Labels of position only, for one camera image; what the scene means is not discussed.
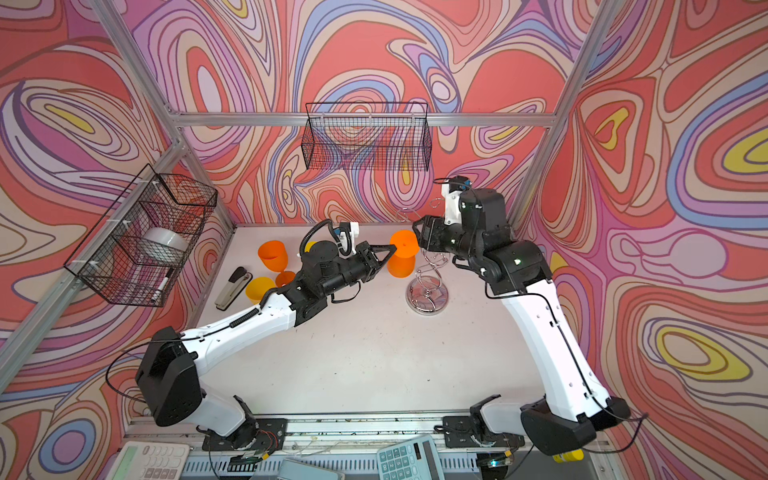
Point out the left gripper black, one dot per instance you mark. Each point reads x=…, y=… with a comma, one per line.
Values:
x=365, y=258

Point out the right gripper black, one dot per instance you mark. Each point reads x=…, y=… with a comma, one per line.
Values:
x=430, y=232

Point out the orange wine glass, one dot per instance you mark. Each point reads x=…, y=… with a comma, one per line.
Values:
x=274, y=256
x=402, y=263

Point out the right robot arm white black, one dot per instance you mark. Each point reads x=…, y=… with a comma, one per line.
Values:
x=575, y=405

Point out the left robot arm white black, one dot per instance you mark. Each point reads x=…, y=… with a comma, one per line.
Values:
x=170, y=372

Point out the chrome wine glass rack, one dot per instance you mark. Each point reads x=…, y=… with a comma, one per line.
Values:
x=427, y=293

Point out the grey black stapler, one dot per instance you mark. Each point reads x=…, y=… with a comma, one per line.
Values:
x=235, y=284

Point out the teal calculator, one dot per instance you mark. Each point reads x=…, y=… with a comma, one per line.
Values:
x=414, y=459

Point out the silver tape roll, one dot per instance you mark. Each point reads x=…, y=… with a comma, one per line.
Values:
x=163, y=246

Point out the black marker pen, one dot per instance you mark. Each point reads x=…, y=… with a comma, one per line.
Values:
x=160, y=289

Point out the yellow small bottle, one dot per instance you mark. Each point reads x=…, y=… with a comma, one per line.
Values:
x=571, y=456

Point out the white calculator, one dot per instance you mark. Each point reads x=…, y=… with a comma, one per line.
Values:
x=149, y=460

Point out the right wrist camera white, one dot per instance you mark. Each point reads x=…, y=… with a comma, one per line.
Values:
x=451, y=190

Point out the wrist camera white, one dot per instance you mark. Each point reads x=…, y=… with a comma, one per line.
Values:
x=451, y=190
x=346, y=234

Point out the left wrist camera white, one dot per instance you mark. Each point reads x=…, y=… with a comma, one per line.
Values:
x=346, y=234

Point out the back black wire basket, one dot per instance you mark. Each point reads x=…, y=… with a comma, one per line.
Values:
x=363, y=136

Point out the black wire basket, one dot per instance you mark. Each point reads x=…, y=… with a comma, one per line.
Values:
x=114, y=268
x=363, y=136

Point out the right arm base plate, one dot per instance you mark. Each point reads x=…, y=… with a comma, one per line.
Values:
x=465, y=432

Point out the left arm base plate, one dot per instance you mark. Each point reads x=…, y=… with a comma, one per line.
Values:
x=261, y=435

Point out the left black wire basket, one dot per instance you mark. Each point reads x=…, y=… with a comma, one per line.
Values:
x=114, y=268

